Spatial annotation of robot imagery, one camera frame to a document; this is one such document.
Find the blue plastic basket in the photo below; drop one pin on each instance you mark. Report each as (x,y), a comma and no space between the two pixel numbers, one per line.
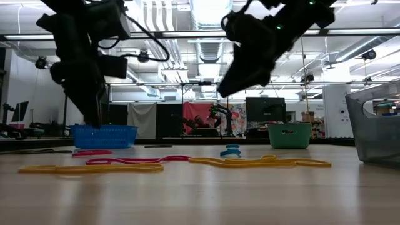
(103,137)

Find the black hanging camera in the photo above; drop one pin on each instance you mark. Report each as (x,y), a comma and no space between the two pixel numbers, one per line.
(369,54)
(41,62)
(143,56)

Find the cardboard box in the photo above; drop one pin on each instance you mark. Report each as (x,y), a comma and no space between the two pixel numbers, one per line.
(307,117)

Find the white cloth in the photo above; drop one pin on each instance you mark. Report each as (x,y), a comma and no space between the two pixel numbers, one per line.
(142,120)

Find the black aluminium table frame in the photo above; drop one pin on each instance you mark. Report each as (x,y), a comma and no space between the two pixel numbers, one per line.
(187,141)

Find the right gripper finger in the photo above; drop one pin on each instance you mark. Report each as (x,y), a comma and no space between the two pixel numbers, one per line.
(257,79)
(232,82)

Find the white pillar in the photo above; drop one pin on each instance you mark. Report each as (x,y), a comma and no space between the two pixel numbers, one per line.
(336,109)

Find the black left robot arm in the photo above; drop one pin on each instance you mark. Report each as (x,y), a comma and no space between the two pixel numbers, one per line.
(103,18)

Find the black overhead light beam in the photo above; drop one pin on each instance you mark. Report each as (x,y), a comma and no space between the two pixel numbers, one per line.
(323,32)

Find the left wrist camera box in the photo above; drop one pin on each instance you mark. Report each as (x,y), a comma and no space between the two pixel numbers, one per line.
(114,67)

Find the yellow rubber band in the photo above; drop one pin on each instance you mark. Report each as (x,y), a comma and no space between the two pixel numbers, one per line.
(93,170)
(268,157)
(203,160)

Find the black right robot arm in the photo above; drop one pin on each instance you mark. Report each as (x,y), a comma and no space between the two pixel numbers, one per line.
(306,15)

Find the red cloth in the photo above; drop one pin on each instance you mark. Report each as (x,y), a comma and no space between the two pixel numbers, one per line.
(195,112)

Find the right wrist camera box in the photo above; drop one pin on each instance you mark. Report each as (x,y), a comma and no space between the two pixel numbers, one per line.
(236,29)

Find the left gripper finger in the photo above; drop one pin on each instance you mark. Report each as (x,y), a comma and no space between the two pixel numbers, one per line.
(98,106)
(84,106)

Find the red rubber band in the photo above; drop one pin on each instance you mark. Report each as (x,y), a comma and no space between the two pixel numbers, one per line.
(93,153)
(175,157)

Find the floral cloth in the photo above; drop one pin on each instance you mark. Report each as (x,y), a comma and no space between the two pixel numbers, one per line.
(239,120)

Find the teal plastic basket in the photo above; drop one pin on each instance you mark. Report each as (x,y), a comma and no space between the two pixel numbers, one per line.
(289,140)

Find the small black monitor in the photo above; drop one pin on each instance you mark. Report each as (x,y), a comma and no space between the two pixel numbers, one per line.
(20,111)

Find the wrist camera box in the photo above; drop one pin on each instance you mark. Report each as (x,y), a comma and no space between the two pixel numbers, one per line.
(114,67)
(236,29)

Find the grey translucent plastic basket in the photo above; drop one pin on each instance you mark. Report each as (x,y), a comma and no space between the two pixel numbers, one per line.
(375,140)

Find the black background robot arm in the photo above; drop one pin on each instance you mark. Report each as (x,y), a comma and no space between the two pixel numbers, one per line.
(218,118)

